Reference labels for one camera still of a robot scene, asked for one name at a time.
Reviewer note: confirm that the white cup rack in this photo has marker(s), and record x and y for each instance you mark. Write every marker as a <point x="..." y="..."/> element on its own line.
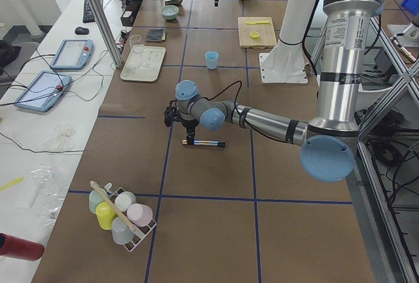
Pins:
<point x="109" y="195"/>

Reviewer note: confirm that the black keyboard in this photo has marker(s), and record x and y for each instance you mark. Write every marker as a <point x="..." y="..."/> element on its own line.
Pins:
<point x="88" y="15"/>

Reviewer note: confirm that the green bowl of ice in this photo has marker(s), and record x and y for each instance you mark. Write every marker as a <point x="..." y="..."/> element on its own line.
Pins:
<point x="169" y="12"/>

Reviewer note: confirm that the clear wine glass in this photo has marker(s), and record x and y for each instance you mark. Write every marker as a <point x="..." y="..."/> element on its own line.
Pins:
<point x="137" y="51"/>

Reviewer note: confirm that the yellow cup on rack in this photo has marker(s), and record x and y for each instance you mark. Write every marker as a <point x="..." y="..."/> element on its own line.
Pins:
<point x="105" y="215"/>

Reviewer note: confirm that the grey folded cloth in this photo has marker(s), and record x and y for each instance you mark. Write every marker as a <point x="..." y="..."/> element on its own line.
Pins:
<point x="156" y="35"/>

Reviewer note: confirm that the teach pendant far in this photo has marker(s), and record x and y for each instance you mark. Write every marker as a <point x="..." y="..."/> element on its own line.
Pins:
<point x="73" y="54"/>

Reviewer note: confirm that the black computer mouse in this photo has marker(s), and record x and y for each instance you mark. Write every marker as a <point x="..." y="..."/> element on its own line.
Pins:
<point x="81" y="31"/>

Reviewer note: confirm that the yellow lemon half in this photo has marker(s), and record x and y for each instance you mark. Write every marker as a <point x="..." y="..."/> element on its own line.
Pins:
<point x="254" y="35"/>

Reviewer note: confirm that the yellow plastic knife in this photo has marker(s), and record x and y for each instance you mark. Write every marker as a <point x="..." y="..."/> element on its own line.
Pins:
<point x="257" y="22"/>

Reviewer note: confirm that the green cup on rack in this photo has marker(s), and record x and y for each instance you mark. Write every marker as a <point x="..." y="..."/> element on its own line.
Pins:
<point x="94" y="200"/>

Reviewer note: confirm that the grey cup on rack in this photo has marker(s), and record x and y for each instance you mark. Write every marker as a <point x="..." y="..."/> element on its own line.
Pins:
<point x="120" y="232"/>

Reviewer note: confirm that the cream bear tray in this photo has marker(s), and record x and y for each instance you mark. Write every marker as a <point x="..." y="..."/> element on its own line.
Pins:
<point x="154" y="57"/>

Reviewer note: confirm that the pink cup on rack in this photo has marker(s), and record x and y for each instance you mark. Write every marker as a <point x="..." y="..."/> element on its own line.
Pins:
<point x="140" y="214"/>

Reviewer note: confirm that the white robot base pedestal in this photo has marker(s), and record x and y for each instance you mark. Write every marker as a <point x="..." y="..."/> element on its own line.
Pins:
<point x="285" y="62"/>

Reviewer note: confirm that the wooden cutting board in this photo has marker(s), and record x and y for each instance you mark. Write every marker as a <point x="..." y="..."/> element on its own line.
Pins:
<point x="267" y="37"/>

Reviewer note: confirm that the teach pendant near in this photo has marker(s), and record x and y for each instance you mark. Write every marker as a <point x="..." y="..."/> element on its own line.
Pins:
<point x="44" y="91"/>

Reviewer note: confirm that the red bottle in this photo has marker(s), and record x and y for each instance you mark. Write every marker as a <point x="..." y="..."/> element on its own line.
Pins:
<point x="20" y="248"/>

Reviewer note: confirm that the light blue plastic cup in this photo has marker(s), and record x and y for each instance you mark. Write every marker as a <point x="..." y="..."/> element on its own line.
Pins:
<point x="211" y="58"/>

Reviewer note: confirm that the white cup on rack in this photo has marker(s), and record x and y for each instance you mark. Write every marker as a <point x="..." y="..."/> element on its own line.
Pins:
<point x="124" y="200"/>

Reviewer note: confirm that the blue storage bin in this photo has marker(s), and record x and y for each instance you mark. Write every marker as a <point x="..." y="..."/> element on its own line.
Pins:
<point x="411" y="5"/>

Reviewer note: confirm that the steel muddler black tip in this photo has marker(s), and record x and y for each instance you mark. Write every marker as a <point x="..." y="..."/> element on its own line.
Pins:
<point x="210" y="143"/>

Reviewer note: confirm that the teach pendant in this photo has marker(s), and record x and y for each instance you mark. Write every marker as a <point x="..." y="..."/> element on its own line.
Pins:
<point x="73" y="54"/>
<point x="44" y="91"/>

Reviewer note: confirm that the aluminium frame post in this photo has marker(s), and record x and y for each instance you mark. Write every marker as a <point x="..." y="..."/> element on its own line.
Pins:
<point x="106" y="33"/>

